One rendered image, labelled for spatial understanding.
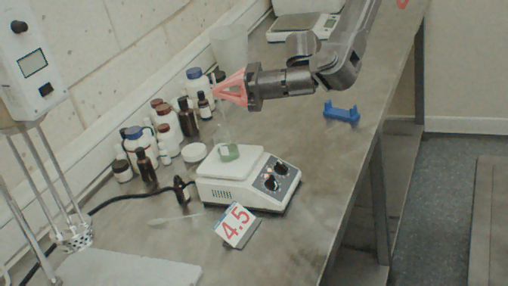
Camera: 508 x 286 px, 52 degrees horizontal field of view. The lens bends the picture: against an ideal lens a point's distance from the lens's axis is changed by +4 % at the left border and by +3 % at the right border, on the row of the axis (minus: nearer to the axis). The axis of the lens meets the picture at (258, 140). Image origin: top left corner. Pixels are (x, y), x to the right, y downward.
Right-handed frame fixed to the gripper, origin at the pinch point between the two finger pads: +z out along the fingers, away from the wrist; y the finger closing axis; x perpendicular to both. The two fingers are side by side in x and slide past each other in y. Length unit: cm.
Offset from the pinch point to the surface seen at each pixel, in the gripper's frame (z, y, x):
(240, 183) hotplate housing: -1.9, 6.4, 18.7
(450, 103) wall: -71, -135, 86
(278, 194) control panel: -9.6, 6.9, 22.1
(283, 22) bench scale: -3, -98, 21
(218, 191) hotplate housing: 3.5, 5.5, 21.1
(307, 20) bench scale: -12, -96, 21
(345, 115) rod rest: -24.1, -28.5, 25.0
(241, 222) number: -1.9, 12.5, 24.2
